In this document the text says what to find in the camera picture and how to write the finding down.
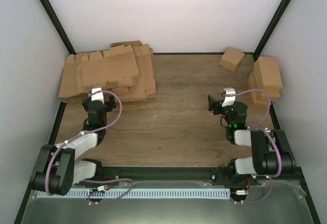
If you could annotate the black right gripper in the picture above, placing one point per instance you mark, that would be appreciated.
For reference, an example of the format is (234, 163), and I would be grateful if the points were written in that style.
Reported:
(212, 104)

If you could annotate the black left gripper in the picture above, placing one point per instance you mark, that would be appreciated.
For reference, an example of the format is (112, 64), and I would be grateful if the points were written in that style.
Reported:
(111, 103)

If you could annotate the brown cardboard box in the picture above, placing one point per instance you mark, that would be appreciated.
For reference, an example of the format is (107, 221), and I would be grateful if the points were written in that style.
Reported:
(268, 76)

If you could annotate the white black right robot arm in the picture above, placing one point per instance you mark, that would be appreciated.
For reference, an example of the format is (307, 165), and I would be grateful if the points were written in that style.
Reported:
(270, 150)

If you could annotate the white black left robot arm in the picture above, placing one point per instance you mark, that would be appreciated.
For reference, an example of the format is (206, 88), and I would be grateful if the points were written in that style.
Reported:
(55, 170)

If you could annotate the small folded cardboard box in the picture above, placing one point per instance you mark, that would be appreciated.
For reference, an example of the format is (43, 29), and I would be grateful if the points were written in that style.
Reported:
(231, 58)

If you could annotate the large folded cardboard box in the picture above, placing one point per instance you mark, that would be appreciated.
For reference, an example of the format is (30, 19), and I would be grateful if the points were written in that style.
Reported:
(256, 98)

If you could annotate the stack of flat cardboard blanks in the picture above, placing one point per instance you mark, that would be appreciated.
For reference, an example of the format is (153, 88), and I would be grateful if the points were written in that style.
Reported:
(126, 69)

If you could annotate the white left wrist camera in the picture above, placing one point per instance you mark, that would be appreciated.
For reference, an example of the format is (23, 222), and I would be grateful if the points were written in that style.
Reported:
(96, 94)

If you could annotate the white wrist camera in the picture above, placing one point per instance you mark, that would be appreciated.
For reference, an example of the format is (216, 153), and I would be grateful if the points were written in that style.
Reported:
(96, 94)
(229, 95)

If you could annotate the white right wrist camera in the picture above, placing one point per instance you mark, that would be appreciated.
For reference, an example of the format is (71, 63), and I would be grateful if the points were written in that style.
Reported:
(229, 95)

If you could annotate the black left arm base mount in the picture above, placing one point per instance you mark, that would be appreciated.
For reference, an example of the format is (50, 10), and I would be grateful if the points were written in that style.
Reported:
(104, 174)

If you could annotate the black aluminium frame rail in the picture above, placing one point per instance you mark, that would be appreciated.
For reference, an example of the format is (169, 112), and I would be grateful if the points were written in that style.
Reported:
(165, 173)

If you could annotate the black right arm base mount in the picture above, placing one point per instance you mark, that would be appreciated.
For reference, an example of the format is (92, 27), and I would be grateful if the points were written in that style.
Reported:
(226, 175)

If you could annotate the light blue slotted cable duct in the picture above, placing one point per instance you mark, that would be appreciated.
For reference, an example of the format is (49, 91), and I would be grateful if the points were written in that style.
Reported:
(189, 193)

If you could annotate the black left corner frame post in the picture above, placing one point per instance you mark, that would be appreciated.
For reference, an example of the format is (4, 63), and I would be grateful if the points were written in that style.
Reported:
(57, 25)

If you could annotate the black corner frame post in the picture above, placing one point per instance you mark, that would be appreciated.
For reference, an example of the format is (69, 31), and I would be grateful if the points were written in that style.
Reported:
(283, 5)
(57, 25)

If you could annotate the black right corner frame post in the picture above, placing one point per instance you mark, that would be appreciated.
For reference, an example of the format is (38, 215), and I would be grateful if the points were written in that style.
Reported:
(283, 5)

